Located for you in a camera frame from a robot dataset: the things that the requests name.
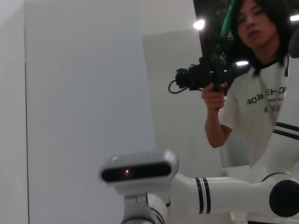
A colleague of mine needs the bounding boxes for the person's right hand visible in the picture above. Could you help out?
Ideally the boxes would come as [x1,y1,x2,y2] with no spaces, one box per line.
[201,81,226,112]

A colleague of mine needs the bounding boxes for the black handheld camera rig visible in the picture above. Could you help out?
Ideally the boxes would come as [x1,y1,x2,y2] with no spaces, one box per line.
[175,35,252,110]

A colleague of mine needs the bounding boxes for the person's right forearm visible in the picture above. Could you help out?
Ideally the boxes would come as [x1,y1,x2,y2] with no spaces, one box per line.
[204,106,226,149]

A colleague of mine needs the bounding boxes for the person in white t-shirt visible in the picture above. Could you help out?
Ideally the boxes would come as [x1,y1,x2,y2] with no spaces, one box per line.
[219,0,292,170]

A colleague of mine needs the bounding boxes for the green ceiling pipe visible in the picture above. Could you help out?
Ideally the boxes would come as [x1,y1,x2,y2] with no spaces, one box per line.
[221,0,237,37]

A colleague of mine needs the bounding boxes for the black camera rig cable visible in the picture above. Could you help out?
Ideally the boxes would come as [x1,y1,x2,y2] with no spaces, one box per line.
[168,79,190,95]

